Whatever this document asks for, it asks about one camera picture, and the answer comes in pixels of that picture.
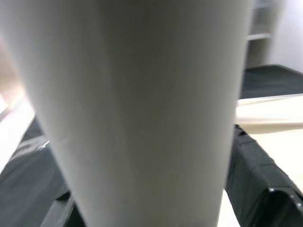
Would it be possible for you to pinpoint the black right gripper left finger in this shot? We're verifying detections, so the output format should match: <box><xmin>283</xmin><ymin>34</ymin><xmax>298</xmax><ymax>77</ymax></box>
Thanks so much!
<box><xmin>39</xmin><ymin>190</ymin><xmax>87</xmax><ymax>227</ymax></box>

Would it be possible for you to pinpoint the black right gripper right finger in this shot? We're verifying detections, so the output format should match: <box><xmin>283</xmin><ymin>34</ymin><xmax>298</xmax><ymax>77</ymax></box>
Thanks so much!
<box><xmin>224</xmin><ymin>124</ymin><xmax>303</xmax><ymax>227</ymax></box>

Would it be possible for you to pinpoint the white plastic children table top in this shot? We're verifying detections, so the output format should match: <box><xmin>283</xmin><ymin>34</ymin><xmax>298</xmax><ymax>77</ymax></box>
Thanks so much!
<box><xmin>216</xmin><ymin>93</ymin><xmax>303</xmax><ymax>227</ymax></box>

